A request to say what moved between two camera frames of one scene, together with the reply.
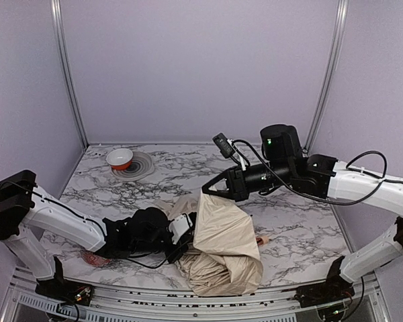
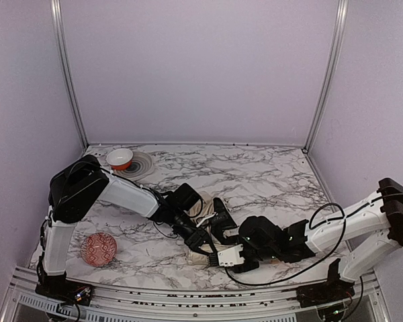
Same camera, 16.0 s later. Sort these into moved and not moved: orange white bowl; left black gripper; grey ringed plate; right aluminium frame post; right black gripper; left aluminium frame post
Moved: left black gripper; right black gripper
Not moved: left aluminium frame post; right aluminium frame post; grey ringed plate; orange white bowl
